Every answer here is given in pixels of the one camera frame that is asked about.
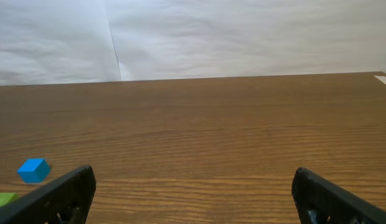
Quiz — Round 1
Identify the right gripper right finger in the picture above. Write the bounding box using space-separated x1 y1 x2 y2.
291 167 386 224

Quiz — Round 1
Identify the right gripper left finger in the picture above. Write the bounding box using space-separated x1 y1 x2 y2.
0 164 97 224

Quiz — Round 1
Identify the blue cube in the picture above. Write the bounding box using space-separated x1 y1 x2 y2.
16 157 52 184

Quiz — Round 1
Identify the green cube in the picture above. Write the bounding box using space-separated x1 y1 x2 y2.
0 192 19 210

